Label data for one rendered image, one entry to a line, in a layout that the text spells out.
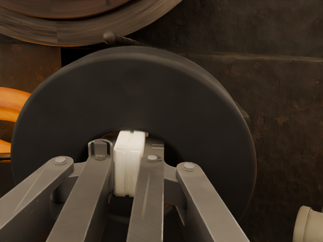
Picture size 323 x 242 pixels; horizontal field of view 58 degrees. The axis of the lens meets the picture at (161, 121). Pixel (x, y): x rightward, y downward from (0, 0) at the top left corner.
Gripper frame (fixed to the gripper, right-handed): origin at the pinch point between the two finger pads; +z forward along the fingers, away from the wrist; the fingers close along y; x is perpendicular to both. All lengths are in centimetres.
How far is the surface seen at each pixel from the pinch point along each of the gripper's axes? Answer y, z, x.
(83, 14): -8.6, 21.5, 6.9
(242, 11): 15.1, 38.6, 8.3
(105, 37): -4.5, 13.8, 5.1
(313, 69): 27.1, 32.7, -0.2
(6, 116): -18.2, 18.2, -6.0
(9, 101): -17.5, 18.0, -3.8
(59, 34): -12.3, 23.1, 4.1
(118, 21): -4.5, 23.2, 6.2
